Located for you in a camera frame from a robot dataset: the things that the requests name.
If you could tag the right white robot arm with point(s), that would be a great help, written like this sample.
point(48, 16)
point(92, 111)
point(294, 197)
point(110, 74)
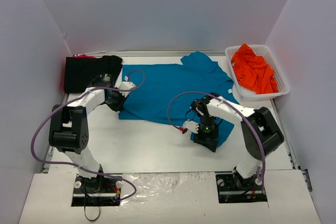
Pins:
point(261, 133)

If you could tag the orange t shirt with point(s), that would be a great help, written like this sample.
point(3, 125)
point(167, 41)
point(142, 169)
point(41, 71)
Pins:
point(252, 72)

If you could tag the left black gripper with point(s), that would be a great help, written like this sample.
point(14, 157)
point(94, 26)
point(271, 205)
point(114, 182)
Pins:
point(115, 102)

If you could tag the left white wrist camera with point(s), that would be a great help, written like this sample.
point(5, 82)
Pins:
point(126, 86)

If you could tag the white plastic basket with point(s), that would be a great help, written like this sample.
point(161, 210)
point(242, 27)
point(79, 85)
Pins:
point(265, 52)

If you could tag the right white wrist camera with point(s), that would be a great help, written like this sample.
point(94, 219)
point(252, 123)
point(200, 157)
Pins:
point(191, 126)

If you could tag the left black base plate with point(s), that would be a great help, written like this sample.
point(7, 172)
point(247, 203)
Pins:
point(94, 192)

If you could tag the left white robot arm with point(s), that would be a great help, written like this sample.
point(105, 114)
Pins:
point(69, 130)

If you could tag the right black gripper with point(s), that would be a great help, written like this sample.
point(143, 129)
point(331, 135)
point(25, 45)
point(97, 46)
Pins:
point(205, 141)

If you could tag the blue t shirt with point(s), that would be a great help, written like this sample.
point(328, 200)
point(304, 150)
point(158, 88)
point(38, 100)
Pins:
point(168, 89)

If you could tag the folded black t shirt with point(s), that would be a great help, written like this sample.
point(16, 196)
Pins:
point(79, 72)

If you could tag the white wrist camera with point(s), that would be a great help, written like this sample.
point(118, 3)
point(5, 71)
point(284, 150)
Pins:
point(191, 126)
point(126, 86)

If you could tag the folded pink t shirt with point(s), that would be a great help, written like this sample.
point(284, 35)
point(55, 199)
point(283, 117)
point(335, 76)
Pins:
point(82, 56)

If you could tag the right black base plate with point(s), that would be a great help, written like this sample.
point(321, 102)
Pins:
point(232, 189)

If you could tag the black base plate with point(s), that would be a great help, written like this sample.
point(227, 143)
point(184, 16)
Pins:
point(232, 189)
point(94, 192)

